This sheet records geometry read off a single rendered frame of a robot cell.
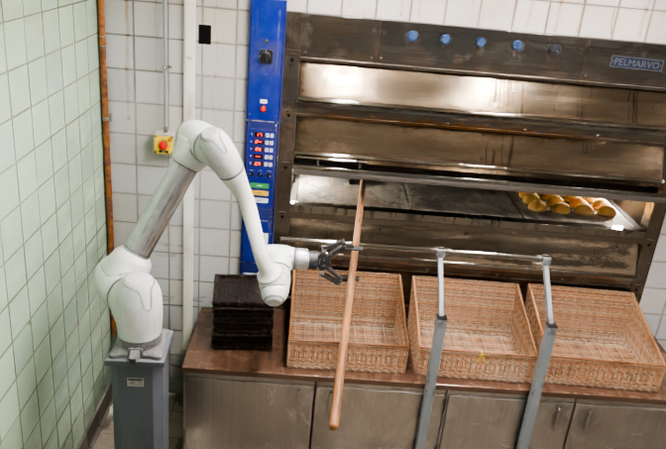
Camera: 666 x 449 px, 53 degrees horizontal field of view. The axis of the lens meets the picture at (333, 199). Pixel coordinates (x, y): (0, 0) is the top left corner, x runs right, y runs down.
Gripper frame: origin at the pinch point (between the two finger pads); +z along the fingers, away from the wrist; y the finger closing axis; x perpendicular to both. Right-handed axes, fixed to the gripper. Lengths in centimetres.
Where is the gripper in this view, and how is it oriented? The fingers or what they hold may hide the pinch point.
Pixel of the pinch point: (358, 264)
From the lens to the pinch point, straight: 275.7
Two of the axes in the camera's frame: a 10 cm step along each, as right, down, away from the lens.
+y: -0.9, 9.3, 3.7
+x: 0.0, 3.7, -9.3
